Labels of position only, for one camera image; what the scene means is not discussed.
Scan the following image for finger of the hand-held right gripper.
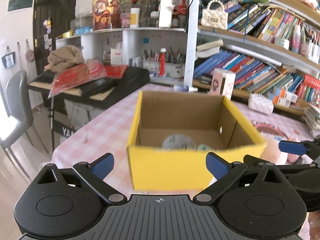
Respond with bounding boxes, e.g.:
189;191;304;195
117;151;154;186
278;137;320;157
243;154;317;175

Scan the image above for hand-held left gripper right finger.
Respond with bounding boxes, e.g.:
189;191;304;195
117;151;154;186
196;152;285;203

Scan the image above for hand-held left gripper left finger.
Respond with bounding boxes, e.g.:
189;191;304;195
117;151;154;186
37;152;125;204

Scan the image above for yellow cardboard box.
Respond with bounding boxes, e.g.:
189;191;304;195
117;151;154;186
126;91;267;191

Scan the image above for stack of papers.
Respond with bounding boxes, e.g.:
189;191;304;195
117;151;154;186
302;104;320;137

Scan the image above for grey round object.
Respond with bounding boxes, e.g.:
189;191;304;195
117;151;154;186
162;134;198;150

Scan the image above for small orange white boxes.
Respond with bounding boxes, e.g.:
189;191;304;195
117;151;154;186
266;87;299;108

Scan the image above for white quilted pouch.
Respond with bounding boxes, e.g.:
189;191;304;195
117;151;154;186
248;94;274;115

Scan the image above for black keyboard stand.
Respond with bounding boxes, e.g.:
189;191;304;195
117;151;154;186
51;97;83;152

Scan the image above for pink box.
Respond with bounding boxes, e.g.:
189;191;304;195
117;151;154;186
209;69;236;100

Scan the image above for small clear bottle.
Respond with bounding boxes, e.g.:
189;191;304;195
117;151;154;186
173;85;198;92

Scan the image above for row of blue red books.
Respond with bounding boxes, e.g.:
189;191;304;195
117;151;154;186
194;51;304;93

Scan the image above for black electronic keyboard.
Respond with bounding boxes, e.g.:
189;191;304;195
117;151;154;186
28;66;150;109

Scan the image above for red plastic bag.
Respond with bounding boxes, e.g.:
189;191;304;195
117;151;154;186
48;63;107;98

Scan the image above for red envelope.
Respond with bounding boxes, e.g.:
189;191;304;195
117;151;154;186
104;65;129;78

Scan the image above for grey chair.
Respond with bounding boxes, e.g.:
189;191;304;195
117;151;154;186
0;70;49;178

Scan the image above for white pen cups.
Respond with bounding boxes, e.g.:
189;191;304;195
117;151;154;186
299;27;320;64

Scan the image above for white round jar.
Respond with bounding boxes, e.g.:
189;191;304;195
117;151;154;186
274;37;290;50

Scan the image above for white pen holder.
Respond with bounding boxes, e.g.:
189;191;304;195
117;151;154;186
142;47;186;78

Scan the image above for pastel bottle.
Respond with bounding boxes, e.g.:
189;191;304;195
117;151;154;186
291;25;302;53

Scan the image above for white box red label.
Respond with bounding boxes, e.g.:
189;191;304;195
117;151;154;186
110;48;124;65

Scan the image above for beige cloth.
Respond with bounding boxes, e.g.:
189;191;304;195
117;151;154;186
47;45;85;72

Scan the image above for white shelf unit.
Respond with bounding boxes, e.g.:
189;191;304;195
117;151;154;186
55;27;187;68

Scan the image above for white pole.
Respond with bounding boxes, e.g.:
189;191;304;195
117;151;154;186
184;0;200;92

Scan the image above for wooden bookshelf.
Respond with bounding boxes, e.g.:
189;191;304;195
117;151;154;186
192;0;320;117

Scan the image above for row of leaning books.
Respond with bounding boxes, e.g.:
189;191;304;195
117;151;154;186
227;1;300;46

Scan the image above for pink hanging bag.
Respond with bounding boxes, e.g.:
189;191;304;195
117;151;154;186
25;39;35;62

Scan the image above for dark hanging bag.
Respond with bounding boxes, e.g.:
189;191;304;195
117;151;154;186
1;46;16;68

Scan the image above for white quilted handbag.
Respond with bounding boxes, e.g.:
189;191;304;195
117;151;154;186
201;0;228;30

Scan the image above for white bottle yellow label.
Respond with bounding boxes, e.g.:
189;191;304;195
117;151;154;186
129;7;140;28

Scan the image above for printed figure canister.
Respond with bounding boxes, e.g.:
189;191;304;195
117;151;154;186
93;0;122;30

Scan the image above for black door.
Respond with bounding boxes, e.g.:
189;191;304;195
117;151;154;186
34;0;78;74

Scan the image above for white carton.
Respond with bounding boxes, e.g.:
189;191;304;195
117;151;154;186
158;0;174;28

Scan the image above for green wall sign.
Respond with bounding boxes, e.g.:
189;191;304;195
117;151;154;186
7;0;34;12

